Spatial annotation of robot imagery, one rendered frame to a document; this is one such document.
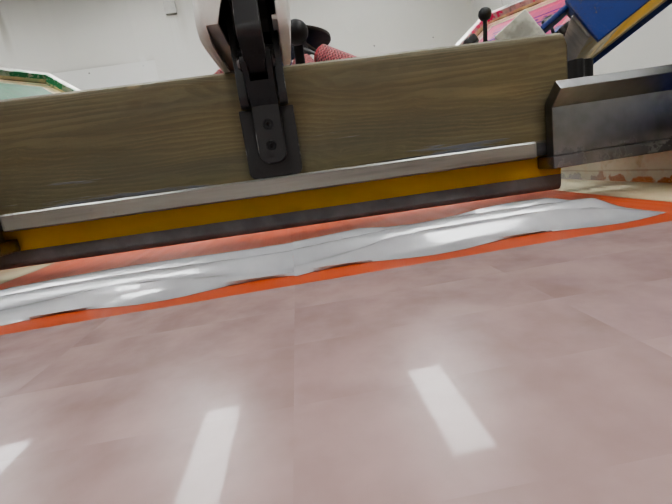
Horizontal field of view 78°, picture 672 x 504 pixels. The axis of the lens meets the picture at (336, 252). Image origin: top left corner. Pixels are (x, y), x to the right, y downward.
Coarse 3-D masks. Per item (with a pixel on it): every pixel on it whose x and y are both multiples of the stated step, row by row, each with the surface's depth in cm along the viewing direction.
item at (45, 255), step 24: (432, 192) 28; (456, 192) 28; (480, 192) 28; (504, 192) 29; (528, 192) 29; (264, 216) 27; (288, 216) 28; (312, 216) 28; (336, 216) 28; (360, 216) 28; (96, 240) 27; (120, 240) 27; (144, 240) 27; (168, 240) 27; (192, 240) 27; (0, 264) 26; (24, 264) 27
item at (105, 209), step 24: (528, 144) 26; (360, 168) 25; (384, 168) 25; (408, 168) 25; (432, 168) 26; (456, 168) 26; (168, 192) 24; (192, 192) 24; (216, 192) 25; (240, 192) 25; (264, 192) 25; (288, 192) 25; (0, 216) 24; (24, 216) 24; (48, 216) 24; (72, 216) 24; (96, 216) 24; (120, 216) 24
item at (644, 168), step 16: (608, 160) 33; (624, 160) 32; (640, 160) 30; (656, 160) 29; (576, 176) 37; (592, 176) 35; (608, 176) 33; (624, 176) 32; (640, 176) 30; (656, 176) 29
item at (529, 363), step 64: (448, 256) 18; (512, 256) 17; (576, 256) 15; (640, 256) 14; (320, 320) 13; (384, 320) 12; (448, 320) 11; (512, 320) 11; (576, 320) 10; (640, 320) 10; (320, 384) 9; (384, 384) 9; (448, 384) 8; (512, 384) 8; (576, 384) 8; (640, 384) 8; (320, 448) 7; (384, 448) 7; (448, 448) 7; (512, 448) 6; (576, 448) 6; (640, 448) 6
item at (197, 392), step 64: (128, 256) 32; (192, 256) 28; (64, 320) 17; (128, 320) 16; (192, 320) 15; (256, 320) 14; (0, 384) 12; (64, 384) 11; (128, 384) 11; (192, 384) 10; (256, 384) 10; (0, 448) 9; (64, 448) 8; (128, 448) 8; (192, 448) 8; (256, 448) 7
